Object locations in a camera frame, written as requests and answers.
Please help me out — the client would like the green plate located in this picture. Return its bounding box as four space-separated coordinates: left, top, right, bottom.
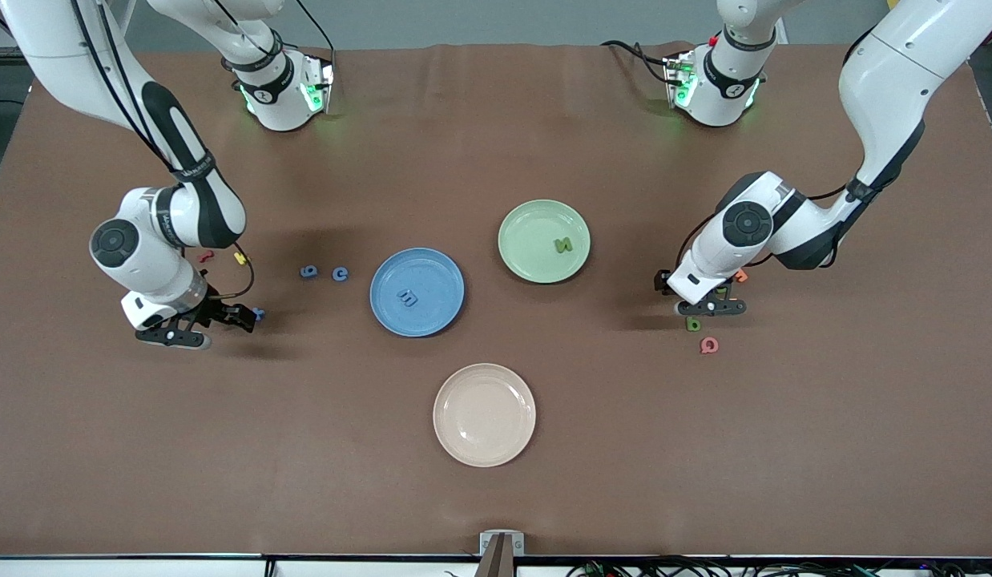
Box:
498 199 591 284

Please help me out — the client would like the brown table mat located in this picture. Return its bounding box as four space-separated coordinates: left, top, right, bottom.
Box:
0 44 992 558

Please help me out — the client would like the blue plate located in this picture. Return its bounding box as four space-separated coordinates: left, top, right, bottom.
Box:
369 247 466 338

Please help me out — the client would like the beige plate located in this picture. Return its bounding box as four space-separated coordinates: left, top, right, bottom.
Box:
433 363 537 468

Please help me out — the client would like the black left arm base cable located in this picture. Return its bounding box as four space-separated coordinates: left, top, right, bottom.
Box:
600 38 675 85

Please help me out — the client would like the black arm base cable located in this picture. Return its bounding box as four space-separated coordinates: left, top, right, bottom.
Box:
292 0 337 77
600 38 675 85

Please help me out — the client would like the white table edge rail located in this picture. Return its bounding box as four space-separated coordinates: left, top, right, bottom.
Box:
0 555 992 577

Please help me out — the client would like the black right arm base cable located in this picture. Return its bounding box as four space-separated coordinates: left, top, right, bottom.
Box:
292 0 337 77

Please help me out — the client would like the black cable tangle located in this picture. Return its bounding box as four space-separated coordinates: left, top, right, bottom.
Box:
568 555 992 577

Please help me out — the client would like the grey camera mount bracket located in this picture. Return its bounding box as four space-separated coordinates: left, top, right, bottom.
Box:
476 531 526 577

